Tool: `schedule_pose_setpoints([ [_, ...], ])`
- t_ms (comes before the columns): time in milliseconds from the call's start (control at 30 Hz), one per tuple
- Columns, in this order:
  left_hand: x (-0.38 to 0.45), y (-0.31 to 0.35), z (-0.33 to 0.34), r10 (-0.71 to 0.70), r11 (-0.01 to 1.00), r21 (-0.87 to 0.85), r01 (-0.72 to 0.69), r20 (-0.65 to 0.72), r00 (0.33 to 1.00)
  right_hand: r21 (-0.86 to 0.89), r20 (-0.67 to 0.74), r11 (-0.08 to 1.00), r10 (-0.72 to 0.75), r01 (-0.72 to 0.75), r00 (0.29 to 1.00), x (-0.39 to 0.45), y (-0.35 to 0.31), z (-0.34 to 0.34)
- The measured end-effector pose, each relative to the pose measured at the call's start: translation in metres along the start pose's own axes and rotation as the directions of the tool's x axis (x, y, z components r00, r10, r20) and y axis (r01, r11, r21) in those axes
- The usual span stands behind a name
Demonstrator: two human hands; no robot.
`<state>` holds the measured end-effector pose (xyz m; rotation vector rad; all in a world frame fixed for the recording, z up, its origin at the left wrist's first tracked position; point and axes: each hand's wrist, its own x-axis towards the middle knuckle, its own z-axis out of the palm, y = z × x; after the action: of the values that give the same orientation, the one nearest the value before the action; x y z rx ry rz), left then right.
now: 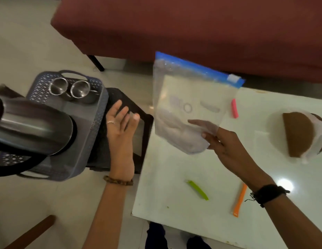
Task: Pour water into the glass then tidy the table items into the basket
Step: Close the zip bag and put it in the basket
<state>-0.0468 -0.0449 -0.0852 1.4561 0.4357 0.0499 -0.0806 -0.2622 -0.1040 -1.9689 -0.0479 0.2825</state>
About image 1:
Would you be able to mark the person's right hand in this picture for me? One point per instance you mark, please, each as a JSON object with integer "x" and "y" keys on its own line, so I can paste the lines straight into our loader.
{"x": 228, "y": 150}

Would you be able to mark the person's left hand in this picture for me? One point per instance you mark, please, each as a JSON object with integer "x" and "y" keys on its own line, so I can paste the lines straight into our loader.
{"x": 120, "y": 145}

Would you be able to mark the pink bag sealing clip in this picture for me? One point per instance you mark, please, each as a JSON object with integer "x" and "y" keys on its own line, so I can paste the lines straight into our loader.
{"x": 234, "y": 108}

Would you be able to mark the grey plastic basket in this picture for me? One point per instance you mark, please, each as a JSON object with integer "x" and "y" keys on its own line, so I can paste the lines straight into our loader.
{"x": 85, "y": 119}

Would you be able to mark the green bag sealing clip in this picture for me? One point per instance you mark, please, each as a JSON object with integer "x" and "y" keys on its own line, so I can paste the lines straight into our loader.
{"x": 197, "y": 190}

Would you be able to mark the wide orange bag sealing clip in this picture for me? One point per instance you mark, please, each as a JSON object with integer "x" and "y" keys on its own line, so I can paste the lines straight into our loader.
{"x": 240, "y": 200}

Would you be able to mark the clear plastic zip bag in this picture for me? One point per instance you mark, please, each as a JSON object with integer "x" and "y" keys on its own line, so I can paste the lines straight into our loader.
{"x": 187, "y": 106}

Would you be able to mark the stainless steel mug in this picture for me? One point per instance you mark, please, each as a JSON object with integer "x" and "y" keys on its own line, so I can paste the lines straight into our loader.
{"x": 58, "y": 86}
{"x": 80, "y": 88}

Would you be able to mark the brown napkin holder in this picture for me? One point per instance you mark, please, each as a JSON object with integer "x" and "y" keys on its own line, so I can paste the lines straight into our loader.
{"x": 298, "y": 134}

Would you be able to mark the single white paper napkin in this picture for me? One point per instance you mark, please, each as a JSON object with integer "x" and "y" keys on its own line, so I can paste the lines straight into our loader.
{"x": 315, "y": 138}

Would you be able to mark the person's right forearm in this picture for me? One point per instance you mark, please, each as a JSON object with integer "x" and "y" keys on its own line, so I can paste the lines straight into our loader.
{"x": 293, "y": 223}

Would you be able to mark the person's left forearm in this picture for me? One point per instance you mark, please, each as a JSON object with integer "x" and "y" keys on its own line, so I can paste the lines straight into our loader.
{"x": 106, "y": 217}

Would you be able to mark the black plastic stool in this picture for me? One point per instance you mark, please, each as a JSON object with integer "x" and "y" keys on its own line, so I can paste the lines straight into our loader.
{"x": 140, "y": 132}

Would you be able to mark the white glossy table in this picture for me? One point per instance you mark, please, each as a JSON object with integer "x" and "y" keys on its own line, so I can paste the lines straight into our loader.
{"x": 176, "y": 178}

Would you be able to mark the black braided wristband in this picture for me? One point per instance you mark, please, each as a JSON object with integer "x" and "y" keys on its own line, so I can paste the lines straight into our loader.
{"x": 270, "y": 194}

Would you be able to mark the dark gold patterned garment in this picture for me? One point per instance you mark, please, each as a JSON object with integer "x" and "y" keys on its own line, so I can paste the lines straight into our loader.
{"x": 155, "y": 237}

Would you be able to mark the red fabric sofa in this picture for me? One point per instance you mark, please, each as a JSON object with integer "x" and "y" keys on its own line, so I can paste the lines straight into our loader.
{"x": 202, "y": 28}

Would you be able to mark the brown wooden chair leg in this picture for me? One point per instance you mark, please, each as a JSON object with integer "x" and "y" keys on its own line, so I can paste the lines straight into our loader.
{"x": 31, "y": 233}

